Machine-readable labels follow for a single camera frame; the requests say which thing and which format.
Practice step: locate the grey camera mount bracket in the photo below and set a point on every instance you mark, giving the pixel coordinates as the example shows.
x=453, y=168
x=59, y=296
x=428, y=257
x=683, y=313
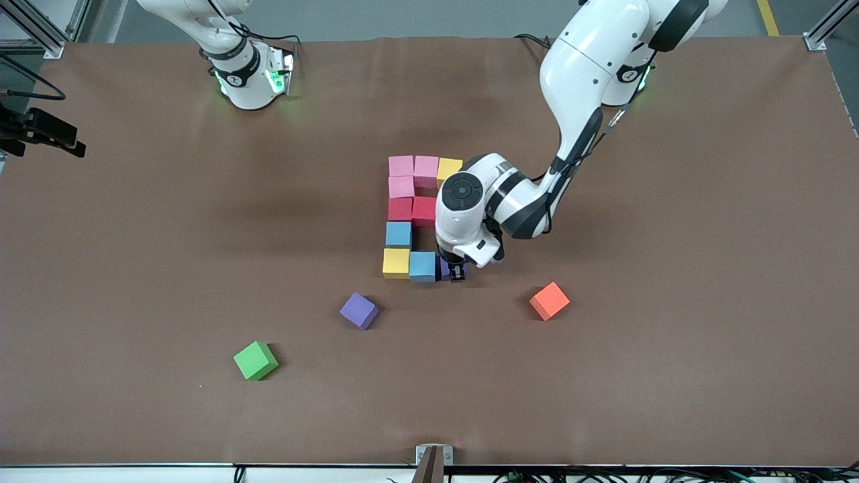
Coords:
x=434, y=463

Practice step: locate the purple foam block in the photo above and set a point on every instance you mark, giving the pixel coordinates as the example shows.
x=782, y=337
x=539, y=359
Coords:
x=359, y=310
x=445, y=270

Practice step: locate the yellow foam block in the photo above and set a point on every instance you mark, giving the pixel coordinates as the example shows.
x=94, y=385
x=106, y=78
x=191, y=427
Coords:
x=446, y=169
x=396, y=263

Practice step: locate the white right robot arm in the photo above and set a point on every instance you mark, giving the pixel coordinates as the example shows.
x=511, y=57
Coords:
x=248, y=87

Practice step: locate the green foam block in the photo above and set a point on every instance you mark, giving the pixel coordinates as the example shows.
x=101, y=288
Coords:
x=255, y=360

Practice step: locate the pink foam block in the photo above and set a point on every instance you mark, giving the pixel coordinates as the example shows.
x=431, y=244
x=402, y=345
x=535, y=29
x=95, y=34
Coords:
x=400, y=166
x=401, y=187
x=426, y=171

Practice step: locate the aluminium frame profile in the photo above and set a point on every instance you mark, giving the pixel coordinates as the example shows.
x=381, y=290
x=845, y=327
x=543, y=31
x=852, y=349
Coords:
x=822, y=37
x=50, y=47

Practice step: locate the blue foam block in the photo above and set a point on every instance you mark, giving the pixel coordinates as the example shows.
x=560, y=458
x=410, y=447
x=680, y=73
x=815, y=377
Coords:
x=399, y=235
x=423, y=266

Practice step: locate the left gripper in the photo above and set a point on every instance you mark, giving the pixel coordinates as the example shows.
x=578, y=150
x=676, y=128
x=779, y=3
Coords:
x=456, y=270

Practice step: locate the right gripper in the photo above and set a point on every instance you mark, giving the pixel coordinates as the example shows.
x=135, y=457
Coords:
x=40, y=127

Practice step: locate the white table edge rail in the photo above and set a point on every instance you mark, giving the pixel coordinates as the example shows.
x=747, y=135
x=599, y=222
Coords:
x=100, y=475

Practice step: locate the red foam block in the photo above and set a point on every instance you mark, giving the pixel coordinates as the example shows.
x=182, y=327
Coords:
x=400, y=209
x=424, y=212

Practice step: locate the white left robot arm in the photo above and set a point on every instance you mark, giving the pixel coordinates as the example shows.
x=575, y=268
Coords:
x=590, y=60

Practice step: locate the brown table cover sheet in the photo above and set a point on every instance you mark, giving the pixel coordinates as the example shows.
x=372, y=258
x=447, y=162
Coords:
x=671, y=376

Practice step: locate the orange foam block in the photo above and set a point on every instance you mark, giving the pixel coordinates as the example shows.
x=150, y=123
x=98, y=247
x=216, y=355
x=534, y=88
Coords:
x=549, y=301

